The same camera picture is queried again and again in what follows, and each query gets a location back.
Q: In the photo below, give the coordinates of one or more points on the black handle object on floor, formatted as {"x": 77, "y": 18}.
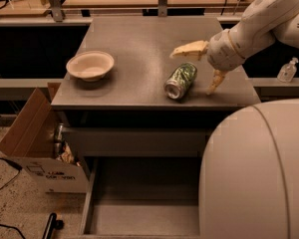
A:
{"x": 52, "y": 224}

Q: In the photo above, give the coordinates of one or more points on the metal railing frame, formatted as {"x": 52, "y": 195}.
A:
{"x": 21, "y": 12}

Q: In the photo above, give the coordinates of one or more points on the green crushed soda can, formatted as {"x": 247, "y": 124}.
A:
{"x": 180, "y": 80}

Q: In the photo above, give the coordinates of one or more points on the white paper bowl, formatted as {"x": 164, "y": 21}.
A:
{"x": 90, "y": 66}

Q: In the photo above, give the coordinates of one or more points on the open grey middle drawer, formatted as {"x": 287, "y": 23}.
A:
{"x": 142, "y": 198}

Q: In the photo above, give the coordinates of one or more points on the cardboard box with trash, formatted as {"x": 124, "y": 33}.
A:
{"x": 30, "y": 143}

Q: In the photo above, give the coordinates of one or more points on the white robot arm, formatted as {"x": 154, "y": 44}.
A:
{"x": 249, "y": 176}

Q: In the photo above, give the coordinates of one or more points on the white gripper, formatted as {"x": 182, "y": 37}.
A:
{"x": 222, "y": 53}

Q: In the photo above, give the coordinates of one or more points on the grey drawer cabinet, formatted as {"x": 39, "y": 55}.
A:
{"x": 127, "y": 113}

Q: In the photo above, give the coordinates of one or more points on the clear hand sanitizer bottle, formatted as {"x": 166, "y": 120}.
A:
{"x": 288, "y": 71}

